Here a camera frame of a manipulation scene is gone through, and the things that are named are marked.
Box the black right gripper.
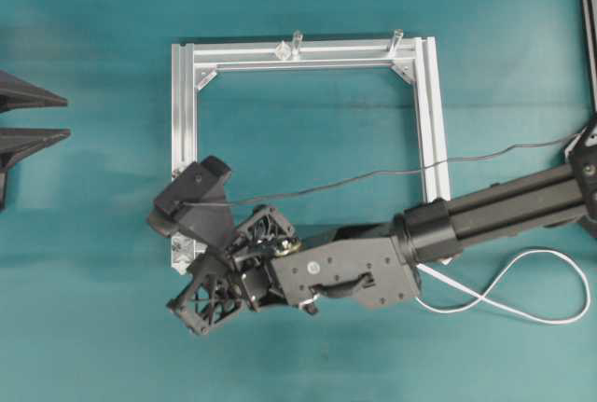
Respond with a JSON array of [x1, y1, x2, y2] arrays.
[[167, 205, 301, 336]]

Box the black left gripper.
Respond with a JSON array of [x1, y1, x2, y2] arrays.
[[0, 71, 71, 211]]

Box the metal pin corner left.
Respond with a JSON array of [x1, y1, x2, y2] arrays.
[[171, 235, 206, 262]]

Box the metal pin top middle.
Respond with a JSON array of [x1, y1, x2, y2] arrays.
[[291, 30, 303, 59]]

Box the metal pin top right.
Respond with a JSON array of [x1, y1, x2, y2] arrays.
[[387, 29, 404, 55]]

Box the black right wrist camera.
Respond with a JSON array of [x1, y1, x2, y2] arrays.
[[146, 156, 234, 249]]

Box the aluminium extrusion square frame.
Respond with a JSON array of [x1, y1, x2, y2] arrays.
[[168, 35, 454, 277]]

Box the black right camera cable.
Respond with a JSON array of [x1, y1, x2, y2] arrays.
[[176, 136, 584, 211]]

